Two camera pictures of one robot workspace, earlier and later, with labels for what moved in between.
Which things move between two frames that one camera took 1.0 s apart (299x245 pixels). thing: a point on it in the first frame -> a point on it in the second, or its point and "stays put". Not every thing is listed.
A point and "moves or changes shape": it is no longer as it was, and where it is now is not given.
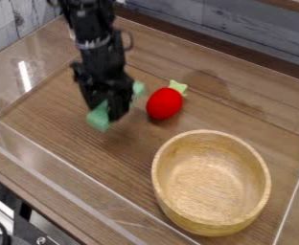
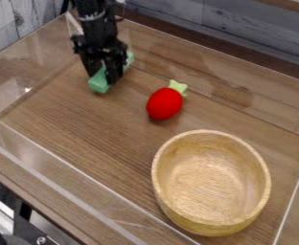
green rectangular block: (99, 116) moves or changes shape
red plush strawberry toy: (165, 101) stays put
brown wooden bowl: (212, 182) stays put
